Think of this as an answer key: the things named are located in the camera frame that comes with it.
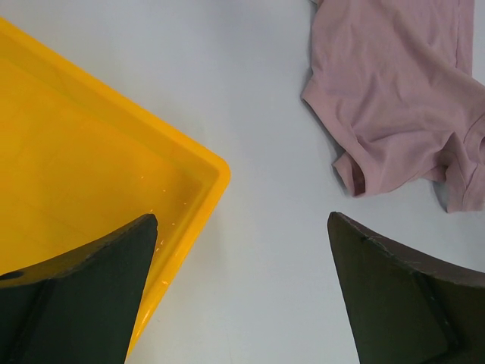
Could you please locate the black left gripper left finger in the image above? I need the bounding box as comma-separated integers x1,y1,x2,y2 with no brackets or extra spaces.
1,214,158,363

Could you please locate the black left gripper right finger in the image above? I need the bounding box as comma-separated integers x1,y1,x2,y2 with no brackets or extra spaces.
327,212,484,363

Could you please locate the pink tank top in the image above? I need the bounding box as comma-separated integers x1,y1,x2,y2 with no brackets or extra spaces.
302,1,484,212

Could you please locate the yellow plastic bin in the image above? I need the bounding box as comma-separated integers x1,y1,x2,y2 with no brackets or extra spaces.
1,20,230,344

